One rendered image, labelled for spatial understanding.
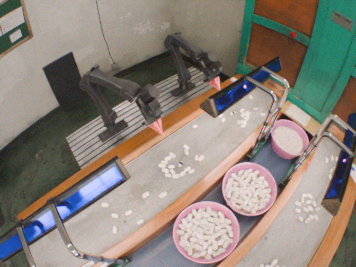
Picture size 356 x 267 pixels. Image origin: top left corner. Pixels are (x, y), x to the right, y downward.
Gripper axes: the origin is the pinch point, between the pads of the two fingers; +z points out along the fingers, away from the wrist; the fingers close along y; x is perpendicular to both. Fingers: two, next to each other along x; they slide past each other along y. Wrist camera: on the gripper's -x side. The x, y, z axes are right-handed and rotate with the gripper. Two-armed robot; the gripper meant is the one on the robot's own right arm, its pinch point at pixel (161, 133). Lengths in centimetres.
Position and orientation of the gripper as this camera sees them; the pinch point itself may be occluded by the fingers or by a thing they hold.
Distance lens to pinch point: 87.2
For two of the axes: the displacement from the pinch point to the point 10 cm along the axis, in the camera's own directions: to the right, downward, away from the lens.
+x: -4.1, 1.2, 9.0
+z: 5.1, 8.5, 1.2
